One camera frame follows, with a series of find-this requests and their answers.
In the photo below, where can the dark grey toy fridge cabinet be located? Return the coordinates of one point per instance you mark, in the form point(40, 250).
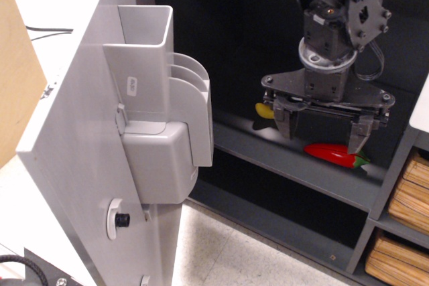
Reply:
point(269, 184)

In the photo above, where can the white countertop edge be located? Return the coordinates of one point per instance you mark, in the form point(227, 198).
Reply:
point(420, 115)

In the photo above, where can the black door handle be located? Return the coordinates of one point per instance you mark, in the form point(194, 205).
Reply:
point(122, 220)

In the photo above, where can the upper wooden drawer box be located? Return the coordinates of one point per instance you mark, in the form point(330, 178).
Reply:
point(409, 201)

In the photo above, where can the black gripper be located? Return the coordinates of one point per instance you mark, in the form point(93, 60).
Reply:
point(341, 95)

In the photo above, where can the wooden board panel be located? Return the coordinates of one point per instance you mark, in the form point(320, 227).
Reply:
point(22, 79)

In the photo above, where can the red toy chili pepper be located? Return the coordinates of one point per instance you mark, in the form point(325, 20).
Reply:
point(337, 154)

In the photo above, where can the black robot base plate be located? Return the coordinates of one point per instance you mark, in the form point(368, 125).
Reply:
point(30, 269)

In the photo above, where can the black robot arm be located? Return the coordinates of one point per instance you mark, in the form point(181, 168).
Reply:
point(335, 33)

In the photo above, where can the yellow toy pepper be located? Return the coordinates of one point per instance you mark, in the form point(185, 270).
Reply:
point(264, 111)

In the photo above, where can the grey toy fridge door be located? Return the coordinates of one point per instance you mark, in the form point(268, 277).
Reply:
point(123, 129)

